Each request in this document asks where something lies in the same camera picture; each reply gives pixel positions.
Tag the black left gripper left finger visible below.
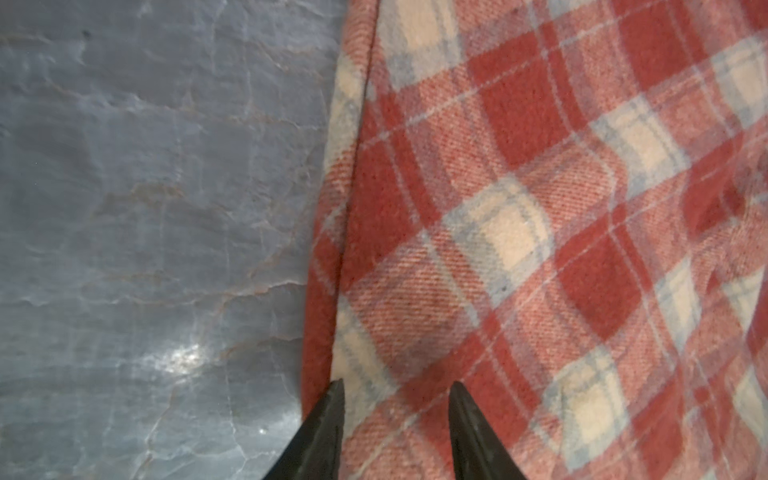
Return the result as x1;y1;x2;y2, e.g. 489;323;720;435
263;380;345;480

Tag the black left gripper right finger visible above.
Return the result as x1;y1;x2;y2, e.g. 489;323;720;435
448;381;526;480

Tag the red plaid skirt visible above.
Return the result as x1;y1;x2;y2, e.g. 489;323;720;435
301;1;767;479

